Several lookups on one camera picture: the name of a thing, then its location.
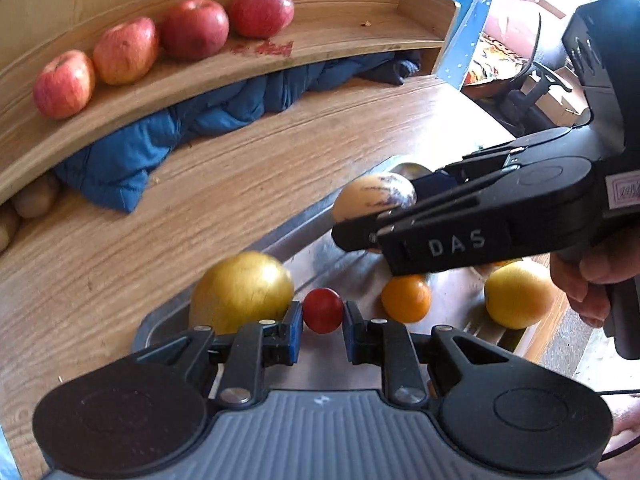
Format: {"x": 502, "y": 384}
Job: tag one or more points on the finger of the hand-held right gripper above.
{"x": 360, "y": 235}
{"x": 440, "y": 181}

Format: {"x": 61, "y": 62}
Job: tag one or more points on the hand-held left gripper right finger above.
{"x": 352, "y": 335}

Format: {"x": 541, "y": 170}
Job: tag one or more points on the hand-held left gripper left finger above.
{"x": 295, "y": 332}

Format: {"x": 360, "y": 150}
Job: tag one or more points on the red cherry tomato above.
{"x": 322, "y": 310}

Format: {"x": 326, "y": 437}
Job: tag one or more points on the metal tray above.
{"x": 350, "y": 270}

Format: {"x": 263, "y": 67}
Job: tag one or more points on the orange mandarin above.
{"x": 406, "y": 298}

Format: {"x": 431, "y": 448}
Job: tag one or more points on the yellow pear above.
{"x": 242, "y": 292}

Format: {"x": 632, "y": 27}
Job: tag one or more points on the yellow lemon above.
{"x": 517, "y": 293}

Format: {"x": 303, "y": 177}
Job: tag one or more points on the person's right hand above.
{"x": 575, "y": 275}

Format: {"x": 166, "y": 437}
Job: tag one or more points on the small brown kiwi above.
{"x": 407, "y": 170}

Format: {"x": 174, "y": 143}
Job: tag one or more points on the cardboard box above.
{"x": 560, "y": 102}

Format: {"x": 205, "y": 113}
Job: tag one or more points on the black stand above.
{"x": 520, "y": 105}

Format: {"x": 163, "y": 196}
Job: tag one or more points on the printed cloth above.
{"x": 490, "y": 60}

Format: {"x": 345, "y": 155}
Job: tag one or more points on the curved wooden shelf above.
{"x": 340, "y": 30}

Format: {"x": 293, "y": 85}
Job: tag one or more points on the pink sofa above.
{"x": 515, "y": 10}

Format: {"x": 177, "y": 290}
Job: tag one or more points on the blue quilted jacket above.
{"x": 130, "y": 160}

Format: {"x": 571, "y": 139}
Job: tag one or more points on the red apple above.
{"x": 195, "y": 27}
{"x": 64, "y": 85}
{"x": 125, "y": 50}
{"x": 261, "y": 12}

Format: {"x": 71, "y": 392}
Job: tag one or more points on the pale potato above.
{"x": 35, "y": 197}
{"x": 7, "y": 227}

